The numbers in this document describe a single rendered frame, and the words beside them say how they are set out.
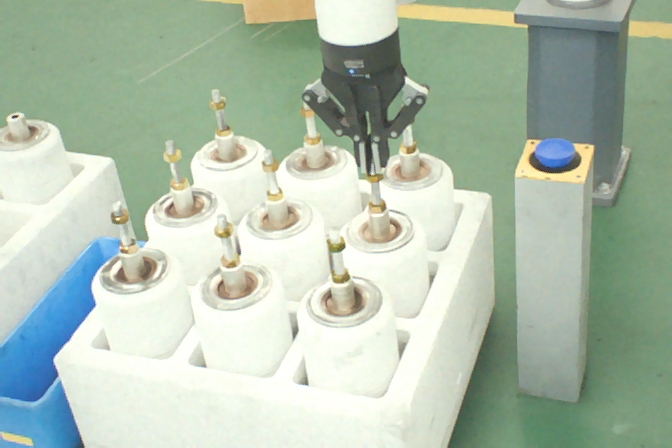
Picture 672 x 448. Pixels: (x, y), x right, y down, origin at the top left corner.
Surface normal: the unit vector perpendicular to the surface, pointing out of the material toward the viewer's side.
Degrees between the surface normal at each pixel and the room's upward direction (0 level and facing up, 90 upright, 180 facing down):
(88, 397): 90
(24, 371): 88
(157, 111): 0
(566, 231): 90
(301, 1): 89
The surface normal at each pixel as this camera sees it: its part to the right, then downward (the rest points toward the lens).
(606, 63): 0.36, 0.49
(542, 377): -0.33, 0.56
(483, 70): -0.11, -0.82
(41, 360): 0.93, 0.08
